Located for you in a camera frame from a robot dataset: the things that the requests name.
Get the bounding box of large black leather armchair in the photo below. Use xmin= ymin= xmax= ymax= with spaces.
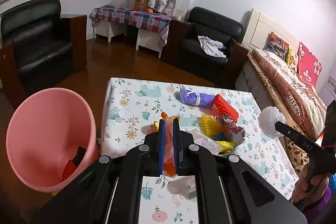
xmin=1 ymin=0 xmax=87 ymax=108

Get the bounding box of plastic cup with straw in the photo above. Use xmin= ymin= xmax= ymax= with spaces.
xmin=175 ymin=5 xmax=183 ymax=21

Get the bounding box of floral tablecloth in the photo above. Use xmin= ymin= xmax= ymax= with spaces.
xmin=101 ymin=78 xmax=298 ymax=223

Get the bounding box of pink plastic bucket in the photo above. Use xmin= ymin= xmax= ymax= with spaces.
xmin=6 ymin=88 xmax=99 ymax=193

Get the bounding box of red plastic wrapper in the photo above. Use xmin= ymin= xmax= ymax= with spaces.
xmin=61 ymin=160 xmax=77 ymax=182

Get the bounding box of black foam fruit net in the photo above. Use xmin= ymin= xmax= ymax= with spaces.
xmin=72 ymin=146 xmax=87 ymax=167

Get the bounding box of white plastic bag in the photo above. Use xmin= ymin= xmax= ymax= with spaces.
xmin=258 ymin=106 xmax=286 ymax=139

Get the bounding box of folded cloth on armchair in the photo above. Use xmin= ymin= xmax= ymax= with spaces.
xmin=198 ymin=35 xmax=227 ymax=58

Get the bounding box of bed with brown quilt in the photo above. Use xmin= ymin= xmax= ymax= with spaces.
xmin=235 ymin=48 xmax=329 ymax=175

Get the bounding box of clear plastic wrapper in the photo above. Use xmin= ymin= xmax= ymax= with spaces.
xmin=190 ymin=129 xmax=222 ymax=155

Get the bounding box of plaid tablecloth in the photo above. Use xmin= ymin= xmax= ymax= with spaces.
xmin=89 ymin=7 xmax=171 ymax=49

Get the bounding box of clear plastic bag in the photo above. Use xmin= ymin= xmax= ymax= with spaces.
xmin=109 ymin=0 xmax=127 ymax=9

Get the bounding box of brown snack wrapper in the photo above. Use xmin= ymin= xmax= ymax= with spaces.
xmin=217 ymin=114 xmax=246 ymax=146

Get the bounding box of purple sleeve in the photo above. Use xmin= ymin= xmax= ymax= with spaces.
xmin=303 ymin=174 xmax=335 ymax=223

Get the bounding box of colourful striped pillow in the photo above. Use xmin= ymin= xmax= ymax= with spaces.
xmin=266 ymin=32 xmax=289 ymax=61

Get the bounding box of orange plastic wrapper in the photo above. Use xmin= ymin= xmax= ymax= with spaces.
xmin=161 ymin=112 xmax=180 ymax=177

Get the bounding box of white side table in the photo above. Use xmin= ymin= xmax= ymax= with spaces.
xmin=92 ymin=20 xmax=162 ymax=59

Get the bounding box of white bed headboard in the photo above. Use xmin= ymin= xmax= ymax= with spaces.
xmin=241 ymin=9 xmax=299 ymax=52

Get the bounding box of right hand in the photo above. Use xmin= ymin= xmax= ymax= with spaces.
xmin=291 ymin=164 xmax=329 ymax=205

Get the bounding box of purple cloth pouch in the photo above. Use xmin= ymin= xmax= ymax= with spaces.
xmin=179 ymin=88 xmax=215 ymax=109

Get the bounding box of yellow crumpled wrapper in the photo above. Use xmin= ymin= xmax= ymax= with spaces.
xmin=215 ymin=140 xmax=235 ymax=156

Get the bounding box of red flower pillow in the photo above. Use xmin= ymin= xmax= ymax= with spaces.
xmin=298 ymin=42 xmax=322 ymax=87

